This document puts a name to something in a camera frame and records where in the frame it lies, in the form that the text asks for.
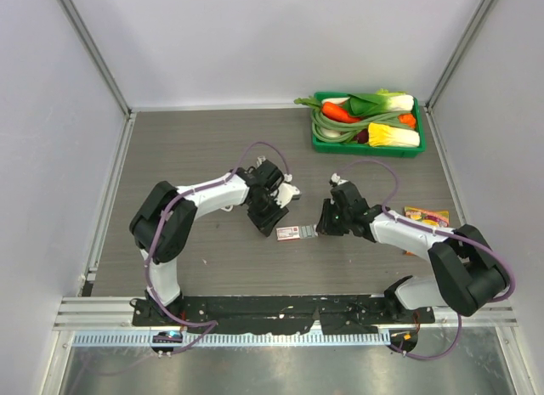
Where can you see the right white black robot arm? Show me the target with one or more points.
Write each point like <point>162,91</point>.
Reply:
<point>466,272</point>

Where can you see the yellow napa cabbage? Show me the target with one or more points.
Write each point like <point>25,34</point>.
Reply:
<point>381,135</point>

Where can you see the small orange carrot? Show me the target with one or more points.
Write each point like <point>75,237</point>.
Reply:
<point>408,120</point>

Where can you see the white green bok choy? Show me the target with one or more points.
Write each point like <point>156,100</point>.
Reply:
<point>381,102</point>

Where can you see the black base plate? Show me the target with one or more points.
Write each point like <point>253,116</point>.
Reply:
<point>289,315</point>

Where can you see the white slotted cable duct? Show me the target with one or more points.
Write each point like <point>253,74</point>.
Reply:
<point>159,339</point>

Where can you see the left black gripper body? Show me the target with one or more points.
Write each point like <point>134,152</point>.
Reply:
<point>266,212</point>

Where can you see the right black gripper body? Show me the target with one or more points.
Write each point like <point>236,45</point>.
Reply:
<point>336,221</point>

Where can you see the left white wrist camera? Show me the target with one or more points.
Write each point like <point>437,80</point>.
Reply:
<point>286,192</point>

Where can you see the orange candy bag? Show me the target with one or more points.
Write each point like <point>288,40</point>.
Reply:
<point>430,218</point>

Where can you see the green plastic tray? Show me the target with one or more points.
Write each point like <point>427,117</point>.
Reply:
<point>360,145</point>

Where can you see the green long beans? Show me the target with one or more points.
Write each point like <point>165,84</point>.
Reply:
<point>334,132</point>

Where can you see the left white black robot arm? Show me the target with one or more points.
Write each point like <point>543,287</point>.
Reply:
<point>162,225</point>

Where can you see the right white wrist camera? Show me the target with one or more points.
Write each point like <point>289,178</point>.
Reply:
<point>336,180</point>

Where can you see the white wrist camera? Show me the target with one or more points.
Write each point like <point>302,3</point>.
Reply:
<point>286,192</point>
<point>336,180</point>

